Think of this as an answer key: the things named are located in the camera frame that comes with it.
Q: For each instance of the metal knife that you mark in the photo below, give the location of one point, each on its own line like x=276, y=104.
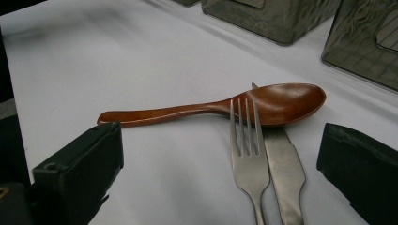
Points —
x=286, y=175

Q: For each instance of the brown wooden spoon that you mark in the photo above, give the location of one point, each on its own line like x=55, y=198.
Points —
x=281, y=101

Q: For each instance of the metal fork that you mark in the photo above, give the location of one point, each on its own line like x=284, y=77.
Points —
x=248, y=168

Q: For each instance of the white table cloth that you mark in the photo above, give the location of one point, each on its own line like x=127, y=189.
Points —
x=156, y=68

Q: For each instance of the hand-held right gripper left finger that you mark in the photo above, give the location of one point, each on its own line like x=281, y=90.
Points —
x=78, y=175

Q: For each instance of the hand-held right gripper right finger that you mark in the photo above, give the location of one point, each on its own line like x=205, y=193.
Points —
x=363, y=168

